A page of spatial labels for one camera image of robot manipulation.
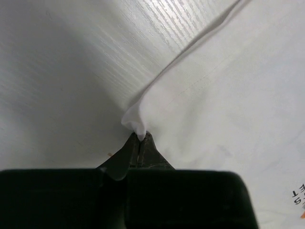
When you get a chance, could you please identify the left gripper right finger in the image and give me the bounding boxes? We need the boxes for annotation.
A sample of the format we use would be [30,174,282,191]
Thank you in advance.
[137,132,174,170]

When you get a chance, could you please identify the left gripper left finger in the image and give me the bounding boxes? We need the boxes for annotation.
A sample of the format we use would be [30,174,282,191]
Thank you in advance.
[96,133,140,181]

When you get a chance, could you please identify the white cartoon print t shirt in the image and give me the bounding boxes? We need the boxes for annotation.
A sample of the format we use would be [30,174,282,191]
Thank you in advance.
[122,0,305,229]

